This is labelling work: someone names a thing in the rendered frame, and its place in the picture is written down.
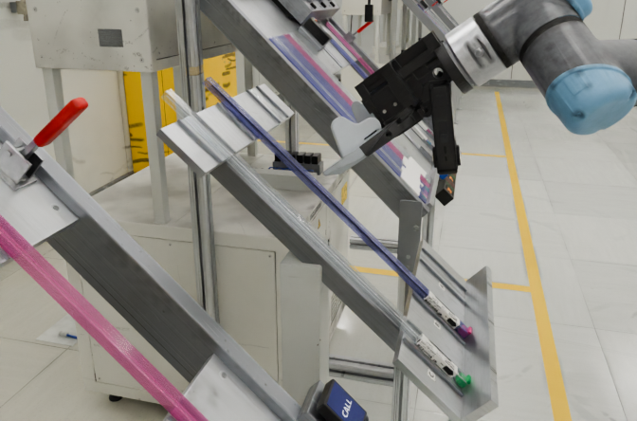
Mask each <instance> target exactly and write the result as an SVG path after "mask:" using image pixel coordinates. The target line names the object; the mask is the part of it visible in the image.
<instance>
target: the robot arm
mask: <svg viewBox="0 0 637 421"><path fill-rule="evenodd" d="M591 13H592V0H495V1H493V2H492V3H490V4H489V5H488V6H486V7H485V8H483V9H481V10H480V11H479V12H477V13H476V14H474V15H473V17H472V16H471V17H470V18H468V19H467V20H466V21H464V22H463V23H461V24H460V25H458V26H457V27H455V28H454V29H452V30H451V31H450V32H449V33H448V34H446V36H445V40H446V41H445V42H444V41H440V39H439V38H438V36H437V35H436V33H435V32H434V30H433V31H432V32H430V33H429V34H428V35H426V36H425V37H423V38H422V39H421V40H419V41H418V42H416V43H415V44H414V45H412V46H410V47H409V48H408V49H406V50H405V51H403V52H402V53H401V54H399V55H398V56H396V57H395V58H393V59H392V60H391V61H389V62H388V63H387V64H385V65H383V66H382V67H381V68H379V69H378V70H376V71H375V72H374V73H373V74H372V75H370V76H369V77H368V78H366V79H365V80H364V81H363V82H361V83H360V84H358V85H357V86H355V90H356V91H357V93H358V94H359V96H360V97H361V99H362V101H361V102H360V101H355V102H353V104H352V110H353V113H354V115H355V119H356V122H357V123H353V122H352V121H350V120H348V119H346V118H344V117H338V118H336V119H334V120H333V122H332V124H331V130H332V133H333V136H334V138H335V141H336V144H337V147H338V150H339V153H340V156H341V159H339V160H338V161H337V162H335V163H334V164H333V165H331V166H330V167H329V168H327V169H326V170H325V171H323V172H322V173H323V174H324V175H325V176H327V175H334V174H342V173H344V172H345V171H347V170H348V169H350V168H351V167H353V166H354V165H355V164H357V163H358V162H360V161H361V160H363V159H364V158H366V157H367V156H369V155H371V154H372V153H374V152H375V151H377V150H378V149H379V148H381V147H382V146H384V145H385V144H387V143H388V142H389V141H391V140H392V139H394V138H395V137H398V136H400V135H402V134H403V133H405V132H407V131H408V129H410V128H411V127H413V126H414V125H416V124H417V123H418V122H420V121H421V120H422V119H423V118H428V117H430V116H432V126H433V135H434V145H435V147H433V148H432V160H433V163H434V168H437V174H439V175H442V174H456V173H457V172H458V166H461V158H462V153H461V151H460V146H459V145H457V143H456V136H455V125H454V115H453V104H452V93H451V83H450V82H452V81H454V83H455V84H456V85H457V87H458V88H459V89H460V90H461V91H462V92H463V93H464V94H466V93H467V92H469V91H470V90H472V89H473V88H474V86H473V84H475V85H476V86H481V85H482V84H484V83H486V82H488V81H489V80H491V79H492V78H494V77H495V76H497V75H498V74H500V73H501V72H502V71H504V70H505V69H506V68H509V67H510V66H512V65H513V64H515V63H517V62H519V61H520V62H521V63H522V65H523V67H524V68H525V69H526V71H527V72H528V74H529V75H530V77H531V79H532V80H533V82H534V83H535V85H536V86H537V88H538V90H539V91H540V93H541V94H542V96H543V97H544V99H545V100H546V103H547V105H548V107H549V109H550V110H551V111H552V112H553V113H554V114H555V115H557V117H558V118H559V119H560V121H561V122H562V123H563V125H564V126H565V127H566V129H567V130H568V131H570V132H571V133H573V134H576V135H580V136H585V135H591V134H594V133H596V132H597V131H599V130H601V129H602V130H605V129H607V128H609V127H611V126H612V125H614V124H615V123H617V122H618V121H619V120H621V119H622V118H624V117H625V116H626V115H627V114H628V113H629V112H630V110H631V109H632V108H633V107H634V106H637V39H619V40H598V39H596V38H595V36H594V35H593V34H592V32H591V31H590V30H589V28H588V27H587V26H586V25H585V23H584V22H583V21H584V18H586V17H587V16H589V15H590V14H591ZM474 19H475V20H474ZM435 68H441V69H442V70H443V72H441V71H439V72H438V74H437V75H436V74H435V73H434V69H435Z"/></svg>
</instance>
